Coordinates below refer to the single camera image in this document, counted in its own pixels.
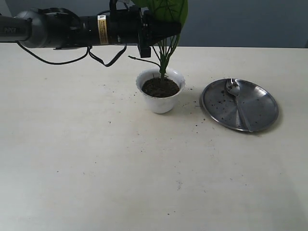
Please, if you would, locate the stainless steel spork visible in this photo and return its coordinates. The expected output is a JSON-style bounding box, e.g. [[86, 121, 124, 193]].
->
[[225, 78, 253, 133]]

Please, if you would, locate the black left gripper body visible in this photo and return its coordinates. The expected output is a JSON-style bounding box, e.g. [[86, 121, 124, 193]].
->
[[81, 6, 154, 50]]

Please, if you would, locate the dark soil in pot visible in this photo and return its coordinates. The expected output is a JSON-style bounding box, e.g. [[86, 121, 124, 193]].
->
[[141, 77, 180, 98]]

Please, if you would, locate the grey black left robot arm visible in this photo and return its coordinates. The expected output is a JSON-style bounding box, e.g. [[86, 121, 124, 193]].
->
[[0, 5, 181, 58]]

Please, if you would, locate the artificial red flower stem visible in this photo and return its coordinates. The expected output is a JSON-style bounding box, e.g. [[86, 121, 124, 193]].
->
[[133, 0, 188, 78]]

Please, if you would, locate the round stainless steel plate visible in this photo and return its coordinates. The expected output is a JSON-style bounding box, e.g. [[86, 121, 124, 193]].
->
[[200, 78, 279, 132]]

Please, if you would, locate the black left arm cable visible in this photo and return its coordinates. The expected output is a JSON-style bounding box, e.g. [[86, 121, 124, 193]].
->
[[16, 0, 130, 68]]

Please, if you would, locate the white scalloped flower pot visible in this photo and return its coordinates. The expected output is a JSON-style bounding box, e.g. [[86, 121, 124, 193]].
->
[[136, 67, 185, 114]]

